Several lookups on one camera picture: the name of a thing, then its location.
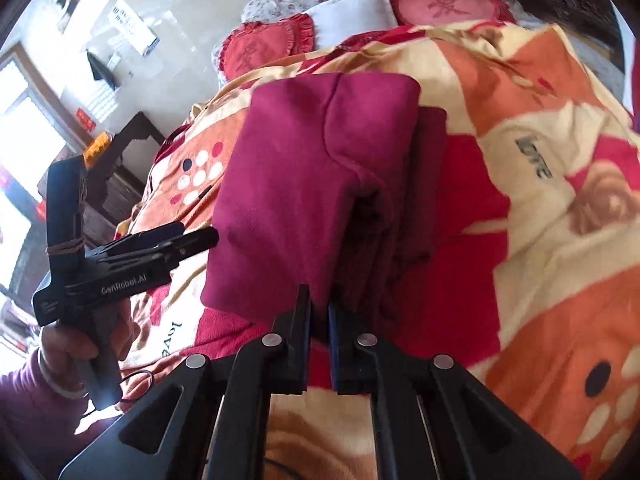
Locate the yellow plastic tray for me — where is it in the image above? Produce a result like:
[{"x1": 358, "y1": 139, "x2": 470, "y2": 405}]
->
[{"x1": 82, "y1": 130, "x2": 112, "y2": 168}]

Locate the black cable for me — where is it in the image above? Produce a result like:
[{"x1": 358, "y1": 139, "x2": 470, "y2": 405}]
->
[{"x1": 80, "y1": 369, "x2": 157, "y2": 426}]

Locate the black wall bracket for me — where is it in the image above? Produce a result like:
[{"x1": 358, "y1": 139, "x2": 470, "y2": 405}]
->
[{"x1": 86, "y1": 50, "x2": 117, "y2": 90}]

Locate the window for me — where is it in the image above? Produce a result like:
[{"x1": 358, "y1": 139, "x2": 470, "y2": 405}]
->
[{"x1": 0, "y1": 45, "x2": 76, "y2": 291}]

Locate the dark wooden headboard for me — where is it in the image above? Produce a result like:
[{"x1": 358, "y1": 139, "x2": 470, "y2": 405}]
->
[{"x1": 492, "y1": 0, "x2": 618, "y2": 56}]

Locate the white wall notice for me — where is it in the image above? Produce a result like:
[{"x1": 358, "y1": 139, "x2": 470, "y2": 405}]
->
[{"x1": 111, "y1": 0, "x2": 161, "y2": 57}]

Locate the red heart cushion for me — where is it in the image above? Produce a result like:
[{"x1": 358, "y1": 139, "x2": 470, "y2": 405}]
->
[
  {"x1": 218, "y1": 12, "x2": 317, "y2": 82},
  {"x1": 386, "y1": 0, "x2": 518, "y2": 28}
]

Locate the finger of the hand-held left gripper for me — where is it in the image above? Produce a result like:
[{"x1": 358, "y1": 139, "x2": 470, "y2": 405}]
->
[
  {"x1": 97, "y1": 227, "x2": 220, "y2": 267},
  {"x1": 127, "y1": 222, "x2": 187, "y2": 249}
]

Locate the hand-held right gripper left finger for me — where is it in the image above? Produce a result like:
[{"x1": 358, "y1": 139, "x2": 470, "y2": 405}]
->
[{"x1": 59, "y1": 284, "x2": 313, "y2": 480}]

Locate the person's left forearm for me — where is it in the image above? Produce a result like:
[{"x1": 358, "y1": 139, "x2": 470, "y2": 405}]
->
[{"x1": 0, "y1": 347, "x2": 121, "y2": 480}]

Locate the dark wooden table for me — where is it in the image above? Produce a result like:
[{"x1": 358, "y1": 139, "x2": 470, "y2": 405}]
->
[{"x1": 82, "y1": 111, "x2": 166, "y2": 248}]

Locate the maroon fleece garment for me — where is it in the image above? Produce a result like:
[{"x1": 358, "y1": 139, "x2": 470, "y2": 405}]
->
[{"x1": 201, "y1": 72, "x2": 451, "y2": 331}]

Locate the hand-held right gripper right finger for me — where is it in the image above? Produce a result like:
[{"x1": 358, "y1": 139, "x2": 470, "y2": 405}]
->
[{"x1": 327, "y1": 300, "x2": 583, "y2": 480}]

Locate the person's left hand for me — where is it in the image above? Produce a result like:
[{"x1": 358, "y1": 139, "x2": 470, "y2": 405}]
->
[{"x1": 39, "y1": 300, "x2": 142, "y2": 401}]

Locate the printed fleece blanket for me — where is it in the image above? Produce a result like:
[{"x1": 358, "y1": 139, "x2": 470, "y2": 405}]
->
[{"x1": 115, "y1": 20, "x2": 640, "y2": 480}]

